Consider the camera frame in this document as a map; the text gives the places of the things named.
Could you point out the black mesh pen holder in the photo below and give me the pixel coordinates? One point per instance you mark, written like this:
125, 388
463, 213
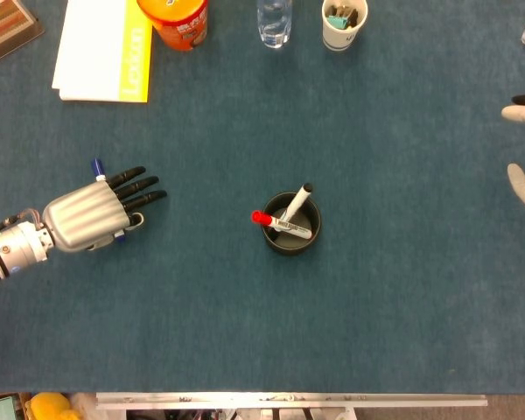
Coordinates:
289, 249

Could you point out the white paper cup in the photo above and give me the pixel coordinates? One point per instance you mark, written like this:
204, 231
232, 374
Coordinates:
339, 39

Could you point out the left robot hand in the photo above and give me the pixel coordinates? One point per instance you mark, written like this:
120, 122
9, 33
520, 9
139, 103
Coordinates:
83, 214

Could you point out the red-capped white marker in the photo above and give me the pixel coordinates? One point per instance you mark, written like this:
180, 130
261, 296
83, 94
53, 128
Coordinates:
259, 217

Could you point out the black binder clip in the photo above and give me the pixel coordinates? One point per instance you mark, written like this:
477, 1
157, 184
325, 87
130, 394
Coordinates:
354, 14

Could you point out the white and yellow notepad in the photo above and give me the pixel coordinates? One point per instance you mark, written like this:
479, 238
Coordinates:
92, 52

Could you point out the orange instant noodle cup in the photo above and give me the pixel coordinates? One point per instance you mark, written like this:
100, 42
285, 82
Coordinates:
179, 26

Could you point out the yellow soft object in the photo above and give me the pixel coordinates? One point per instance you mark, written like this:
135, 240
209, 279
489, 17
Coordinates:
50, 407

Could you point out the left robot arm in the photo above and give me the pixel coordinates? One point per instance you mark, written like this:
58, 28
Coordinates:
9, 254

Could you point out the aluminium frame rail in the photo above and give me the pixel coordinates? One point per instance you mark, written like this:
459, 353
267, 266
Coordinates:
289, 400

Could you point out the black-capped white marker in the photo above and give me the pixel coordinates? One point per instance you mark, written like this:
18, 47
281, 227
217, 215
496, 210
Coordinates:
299, 199

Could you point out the blue felt table mat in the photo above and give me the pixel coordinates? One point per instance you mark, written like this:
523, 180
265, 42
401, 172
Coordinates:
245, 131

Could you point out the teal binder clip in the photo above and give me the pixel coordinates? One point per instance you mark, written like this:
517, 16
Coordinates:
337, 22

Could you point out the clear unlabelled water bottle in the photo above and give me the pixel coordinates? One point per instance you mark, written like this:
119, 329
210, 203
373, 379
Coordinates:
273, 26

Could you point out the blue-capped white marker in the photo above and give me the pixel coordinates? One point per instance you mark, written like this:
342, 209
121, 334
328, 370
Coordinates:
98, 168

